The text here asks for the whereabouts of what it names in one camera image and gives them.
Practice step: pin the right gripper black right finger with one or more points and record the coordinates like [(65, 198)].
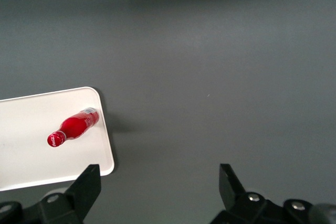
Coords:
[(233, 197)]

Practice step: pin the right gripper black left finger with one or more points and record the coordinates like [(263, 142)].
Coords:
[(84, 195)]

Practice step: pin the red coke bottle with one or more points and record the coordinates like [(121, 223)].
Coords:
[(76, 127)]

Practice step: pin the beige plastic tray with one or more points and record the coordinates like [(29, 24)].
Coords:
[(29, 150)]

